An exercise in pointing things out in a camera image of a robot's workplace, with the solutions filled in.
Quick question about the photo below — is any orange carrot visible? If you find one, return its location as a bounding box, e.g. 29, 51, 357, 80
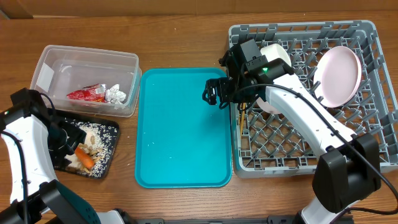
75, 147, 95, 170

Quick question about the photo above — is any small white plate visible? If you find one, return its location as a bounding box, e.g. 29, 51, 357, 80
260, 44, 292, 67

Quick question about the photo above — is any red snack wrapper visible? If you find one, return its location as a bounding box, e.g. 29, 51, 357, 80
67, 83, 106, 103

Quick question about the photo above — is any white napkin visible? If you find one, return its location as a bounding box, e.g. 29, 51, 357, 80
105, 84, 126, 105

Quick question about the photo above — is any large pink plate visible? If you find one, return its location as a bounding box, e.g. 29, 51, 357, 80
313, 46, 361, 108

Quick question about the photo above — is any bowl with food scraps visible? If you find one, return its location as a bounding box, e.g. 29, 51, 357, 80
256, 98, 280, 114

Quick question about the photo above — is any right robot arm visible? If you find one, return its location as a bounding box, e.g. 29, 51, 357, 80
202, 39, 389, 223

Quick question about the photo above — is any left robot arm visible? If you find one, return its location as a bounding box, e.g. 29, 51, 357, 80
1, 88, 132, 224

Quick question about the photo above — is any grey dishwasher rack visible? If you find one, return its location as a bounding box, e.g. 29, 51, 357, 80
218, 20, 397, 178

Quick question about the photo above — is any yellow chopstick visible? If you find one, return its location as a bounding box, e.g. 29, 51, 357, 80
239, 103, 246, 138

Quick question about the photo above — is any black plastic tray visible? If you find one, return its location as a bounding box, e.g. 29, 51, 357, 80
54, 110, 120, 179

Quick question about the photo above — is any food scraps pile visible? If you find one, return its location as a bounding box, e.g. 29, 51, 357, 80
60, 121, 119, 179

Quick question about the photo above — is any clear plastic bin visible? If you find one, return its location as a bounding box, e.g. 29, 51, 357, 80
30, 45, 142, 117

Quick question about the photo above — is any teal serving tray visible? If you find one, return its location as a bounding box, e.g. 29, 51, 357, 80
135, 68, 232, 189

